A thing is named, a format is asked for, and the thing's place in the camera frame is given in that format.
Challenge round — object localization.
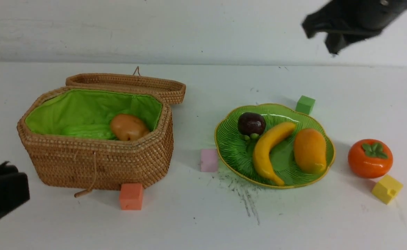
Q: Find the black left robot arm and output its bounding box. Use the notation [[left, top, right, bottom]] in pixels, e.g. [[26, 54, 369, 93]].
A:
[[0, 160, 30, 219]]

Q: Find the yellow toy banana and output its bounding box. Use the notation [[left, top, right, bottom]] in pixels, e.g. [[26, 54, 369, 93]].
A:
[[252, 122, 297, 186]]

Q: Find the green toy cucumber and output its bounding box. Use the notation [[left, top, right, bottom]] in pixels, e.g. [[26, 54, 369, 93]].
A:
[[61, 124, 116, 140]]

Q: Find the woven wicker basket green lining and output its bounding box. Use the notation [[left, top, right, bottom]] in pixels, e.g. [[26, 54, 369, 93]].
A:
[[17, 85, 174, 190]]

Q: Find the orange foam cube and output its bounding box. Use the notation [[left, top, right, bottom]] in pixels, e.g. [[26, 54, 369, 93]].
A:
[[119, 183, 144, 210]]

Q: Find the purple toy mangosteen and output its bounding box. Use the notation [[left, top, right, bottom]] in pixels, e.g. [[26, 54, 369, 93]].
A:
[[238, 112, 266, 141]]

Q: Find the green foam cube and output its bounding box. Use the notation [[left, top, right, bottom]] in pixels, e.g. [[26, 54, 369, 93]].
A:
[[295, 95, 316, 115]]

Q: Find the yellow orange toy mango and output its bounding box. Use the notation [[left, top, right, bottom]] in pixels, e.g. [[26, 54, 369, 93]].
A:
[[293, 128, 327, 174]]

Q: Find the yellow foam cube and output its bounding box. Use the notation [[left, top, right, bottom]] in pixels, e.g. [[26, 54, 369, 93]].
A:
[[371, 174, 404, 205]]

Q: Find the green leaf-shaped ceramic plate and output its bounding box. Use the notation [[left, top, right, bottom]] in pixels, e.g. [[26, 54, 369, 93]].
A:
[[214, 103, 336, 189]]

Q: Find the brown toy potato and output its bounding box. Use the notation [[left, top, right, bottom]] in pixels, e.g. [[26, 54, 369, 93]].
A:
[[110, 114, 151, 141]]

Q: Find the pink foam cube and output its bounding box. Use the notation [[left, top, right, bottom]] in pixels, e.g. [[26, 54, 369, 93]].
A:
[[200, 149, 219, 173]]

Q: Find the orange toy persimmon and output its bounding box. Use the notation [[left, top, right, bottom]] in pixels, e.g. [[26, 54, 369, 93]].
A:
[[348, 138, 393, 179]]

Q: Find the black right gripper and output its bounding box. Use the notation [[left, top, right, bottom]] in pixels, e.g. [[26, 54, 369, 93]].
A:
[[301, 0, 407, 55]]

